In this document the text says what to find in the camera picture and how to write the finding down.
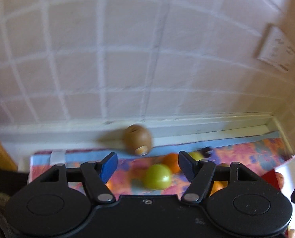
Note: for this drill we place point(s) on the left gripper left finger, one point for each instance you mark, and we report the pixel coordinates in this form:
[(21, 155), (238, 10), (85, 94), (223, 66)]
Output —
[(95, 177)]

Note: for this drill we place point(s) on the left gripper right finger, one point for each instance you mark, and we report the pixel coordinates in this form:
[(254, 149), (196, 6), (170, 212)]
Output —
[(200, 175)]

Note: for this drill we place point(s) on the orange tangerine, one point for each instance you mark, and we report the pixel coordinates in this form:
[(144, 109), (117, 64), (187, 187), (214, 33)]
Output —
[(171, 160), (280, 179), (218, 185)]

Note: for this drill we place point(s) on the green apple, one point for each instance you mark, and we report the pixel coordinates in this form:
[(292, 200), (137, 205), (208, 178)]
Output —
[(196, 155), (157, 177)]

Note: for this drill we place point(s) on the dark small fruit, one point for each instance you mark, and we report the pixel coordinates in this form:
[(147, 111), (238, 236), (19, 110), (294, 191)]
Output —
[(207, 152)]

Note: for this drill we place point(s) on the red cardboard box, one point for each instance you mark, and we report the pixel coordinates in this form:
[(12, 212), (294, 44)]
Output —
[(287, 169)]

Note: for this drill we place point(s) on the floral cloth mat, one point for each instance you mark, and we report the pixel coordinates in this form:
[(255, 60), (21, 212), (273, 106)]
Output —
[(260, 153)]

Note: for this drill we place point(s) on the brown kiwi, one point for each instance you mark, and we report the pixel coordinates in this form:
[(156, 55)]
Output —
[(137, 140)]

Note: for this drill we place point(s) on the white wall socket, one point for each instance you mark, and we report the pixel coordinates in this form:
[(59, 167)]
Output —
[(276, 49)]

